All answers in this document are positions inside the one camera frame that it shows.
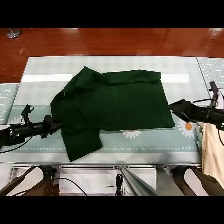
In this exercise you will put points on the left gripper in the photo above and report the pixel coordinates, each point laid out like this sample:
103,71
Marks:
47,126

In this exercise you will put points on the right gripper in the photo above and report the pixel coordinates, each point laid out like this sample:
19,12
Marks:
191,110

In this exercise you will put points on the dark green T-shirt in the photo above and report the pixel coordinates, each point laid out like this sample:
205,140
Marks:
113,100

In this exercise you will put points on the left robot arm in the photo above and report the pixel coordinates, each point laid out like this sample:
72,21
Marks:
20,130

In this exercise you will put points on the beige garment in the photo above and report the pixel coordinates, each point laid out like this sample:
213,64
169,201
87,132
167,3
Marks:
213,153

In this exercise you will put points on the silver frame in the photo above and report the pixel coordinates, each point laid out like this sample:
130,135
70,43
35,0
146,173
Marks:
140,186

